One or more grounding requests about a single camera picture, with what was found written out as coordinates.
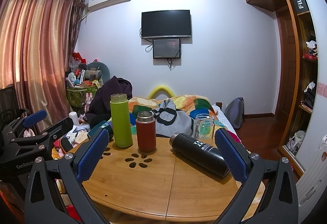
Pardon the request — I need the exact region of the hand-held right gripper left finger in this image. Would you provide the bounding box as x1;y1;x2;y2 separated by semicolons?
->
24;127;110;224

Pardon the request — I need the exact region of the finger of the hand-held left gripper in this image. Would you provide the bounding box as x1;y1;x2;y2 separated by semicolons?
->
1;110;48;138
9;117;81;155

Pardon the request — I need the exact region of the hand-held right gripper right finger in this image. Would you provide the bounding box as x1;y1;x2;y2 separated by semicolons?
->
213;127;299;224

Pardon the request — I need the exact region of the black thermos cup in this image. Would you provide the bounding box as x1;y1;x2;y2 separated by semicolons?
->
170;133;230;178

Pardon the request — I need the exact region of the clear glass cup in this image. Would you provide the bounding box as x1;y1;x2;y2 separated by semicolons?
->
192;113;215;146

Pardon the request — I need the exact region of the green thermos cup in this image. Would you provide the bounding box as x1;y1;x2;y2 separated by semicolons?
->
110;94;134;148

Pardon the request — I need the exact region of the red thermos cup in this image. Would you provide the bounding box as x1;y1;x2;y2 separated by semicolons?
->
135;111;157;152

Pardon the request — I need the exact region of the black office chair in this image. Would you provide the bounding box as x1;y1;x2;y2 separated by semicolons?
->
0;86;30;128

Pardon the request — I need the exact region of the teal round container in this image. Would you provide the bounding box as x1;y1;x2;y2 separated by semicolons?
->
88;120;114;141

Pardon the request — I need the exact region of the green storage basket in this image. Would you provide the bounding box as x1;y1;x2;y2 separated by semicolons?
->
67;86;99;110

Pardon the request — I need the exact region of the pink bunny toy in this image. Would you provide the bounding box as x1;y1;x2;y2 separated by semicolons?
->
85;93;94;112

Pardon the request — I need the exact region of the grey backpack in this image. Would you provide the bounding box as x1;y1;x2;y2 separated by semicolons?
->
224;97;245;130

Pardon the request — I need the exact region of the dark purple jacket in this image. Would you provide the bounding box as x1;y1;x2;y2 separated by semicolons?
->
85;76;133;126

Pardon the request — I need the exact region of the pink brown curtain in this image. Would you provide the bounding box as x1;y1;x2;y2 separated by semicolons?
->
0;0;87;135

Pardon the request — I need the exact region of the bed with colourful quilt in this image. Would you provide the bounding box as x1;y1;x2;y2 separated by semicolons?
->
128;95;241;144

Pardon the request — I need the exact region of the grey plush toy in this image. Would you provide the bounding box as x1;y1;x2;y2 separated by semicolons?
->
85;60;111;82

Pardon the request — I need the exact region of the red plastic bag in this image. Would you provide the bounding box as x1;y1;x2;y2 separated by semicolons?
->
72;52;88;64

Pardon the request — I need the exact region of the grey black sweater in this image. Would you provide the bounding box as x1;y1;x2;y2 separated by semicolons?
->
150;98;194;137

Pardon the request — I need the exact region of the wooden wardrobe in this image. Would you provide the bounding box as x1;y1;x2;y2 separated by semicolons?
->
278;0;327;217

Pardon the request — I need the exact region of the yellow foam tube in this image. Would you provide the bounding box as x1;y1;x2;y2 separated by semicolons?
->
147;85;177;100

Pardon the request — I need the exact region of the brown wooden door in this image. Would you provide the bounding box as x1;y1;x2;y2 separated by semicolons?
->
274;7;300;125

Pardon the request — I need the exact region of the grey storage box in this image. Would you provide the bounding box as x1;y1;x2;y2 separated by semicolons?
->
290;0;310;16

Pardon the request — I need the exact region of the small black wall monitor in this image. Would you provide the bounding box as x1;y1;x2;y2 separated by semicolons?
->
153;38;182;59

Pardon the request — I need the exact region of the black wall television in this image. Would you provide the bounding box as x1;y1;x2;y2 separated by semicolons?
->
141;10;192;39

